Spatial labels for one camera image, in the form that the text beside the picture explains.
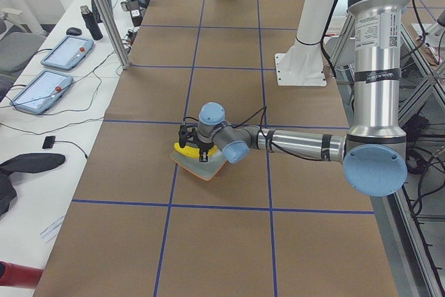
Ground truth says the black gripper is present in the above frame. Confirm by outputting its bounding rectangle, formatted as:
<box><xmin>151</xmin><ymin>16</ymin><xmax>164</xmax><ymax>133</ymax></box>
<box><xmin>178</xmin><ymin>125</ymin><xmax>214</xmax><ymax>163</ymax></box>

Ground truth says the yellow banana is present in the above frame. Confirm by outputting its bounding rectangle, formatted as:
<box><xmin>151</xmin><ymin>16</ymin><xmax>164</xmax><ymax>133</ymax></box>
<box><xmin>174</xmin><ymin>142</ymin><xmax>218</xmax><ymax>159</ymax></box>

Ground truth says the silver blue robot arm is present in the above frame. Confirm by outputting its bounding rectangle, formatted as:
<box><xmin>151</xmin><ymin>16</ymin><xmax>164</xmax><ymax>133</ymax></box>
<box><xmin>171</xmin><ymin>0</ymin><xmax>410</xmax><ymax>197</ymax></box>

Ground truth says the grey square plate orange rim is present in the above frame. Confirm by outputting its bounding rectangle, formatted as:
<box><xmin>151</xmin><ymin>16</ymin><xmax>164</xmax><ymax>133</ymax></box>
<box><xmin>170</xmin><ymin>149</ymin><xmax>227</xmax><ymax>181</ymax></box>

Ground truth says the black water bottle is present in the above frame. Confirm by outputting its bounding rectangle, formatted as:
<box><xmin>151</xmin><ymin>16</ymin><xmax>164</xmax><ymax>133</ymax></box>
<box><xmin>80</xmin><ymin>5</ymin><xmax>103</xmax><ymax>40</ymax></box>

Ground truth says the black computer mouse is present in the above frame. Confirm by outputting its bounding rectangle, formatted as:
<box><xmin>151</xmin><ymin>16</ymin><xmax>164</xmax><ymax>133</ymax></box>
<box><xmin>65</xmin><ymin>27</ymin><xmax>82</xmax><ymax>36</ymax></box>

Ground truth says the upper blue teach pendant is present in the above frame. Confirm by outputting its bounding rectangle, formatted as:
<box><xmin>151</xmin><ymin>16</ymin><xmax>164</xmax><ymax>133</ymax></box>
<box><xmin>40</xmin><ymin>35</ymin><xmax>94</xmax><ymax>71</ymax></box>

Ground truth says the blue teach pendant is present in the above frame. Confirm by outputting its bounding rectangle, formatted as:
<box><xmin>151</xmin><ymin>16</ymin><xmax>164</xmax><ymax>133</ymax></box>
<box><xmin>10</xmin><ymin>70</ymin><xmax>74</xmax><ymax>115</ymax></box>
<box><xmin>40</xmin><ymin>35</ymin><xmax>94</xmax><ymax>71</ymax></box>

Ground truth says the small black device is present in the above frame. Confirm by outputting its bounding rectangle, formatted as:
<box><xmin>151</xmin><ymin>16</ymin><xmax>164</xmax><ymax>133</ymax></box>
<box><xmin>42</xmin><ymin>136</ymin><xmax>56</xmax><ymax>150</ymax></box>

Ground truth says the lower blue teach pendant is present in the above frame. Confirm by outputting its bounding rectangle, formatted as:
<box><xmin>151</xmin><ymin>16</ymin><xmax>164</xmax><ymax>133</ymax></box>
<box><xmin>10</xmin><ymin>70</ymin><xmax>74</xmax><ymax>115</ymax></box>

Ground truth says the black cloth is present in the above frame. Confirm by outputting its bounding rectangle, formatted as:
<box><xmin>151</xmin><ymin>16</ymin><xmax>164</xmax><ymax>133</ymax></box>
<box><xmin>1</xmin><ymin>152</ymin><xmax>66</xmax><ymax>219</ymax></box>

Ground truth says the paper sheet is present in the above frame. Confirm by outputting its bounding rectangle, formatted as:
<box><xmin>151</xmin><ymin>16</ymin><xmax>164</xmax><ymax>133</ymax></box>
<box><xmin>40</xmin><ymin>215</ymin><xmax>65</xmax><ymax>243</ymax></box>

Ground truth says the grey office chair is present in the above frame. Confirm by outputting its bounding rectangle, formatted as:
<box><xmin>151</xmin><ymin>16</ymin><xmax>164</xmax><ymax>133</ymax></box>
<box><xmin>1</xmin><ymin>8</ymin><xmax>46</xmax><ymax>99</ymax></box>

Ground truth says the red cylinder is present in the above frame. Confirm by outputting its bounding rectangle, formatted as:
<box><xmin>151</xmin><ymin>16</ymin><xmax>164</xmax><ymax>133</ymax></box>
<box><xmin>1</xmin><ymin>261</ymin><xmax>44</xmax><ymax>289</ymax></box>

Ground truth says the aluminium frame post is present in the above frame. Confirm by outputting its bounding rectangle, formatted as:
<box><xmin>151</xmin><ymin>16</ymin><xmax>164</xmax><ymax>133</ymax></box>
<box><xmin>94</xmin><ymin>0</ymin><xmax>130</xmax><ymax>70</ymax></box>

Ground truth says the aluminium frame rack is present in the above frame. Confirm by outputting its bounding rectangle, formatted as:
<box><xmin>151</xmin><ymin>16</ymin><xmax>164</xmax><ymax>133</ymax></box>
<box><xmin>342</xmin><ymin>15</ymin><xmax>445</xmax><ymax>297</ymax></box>

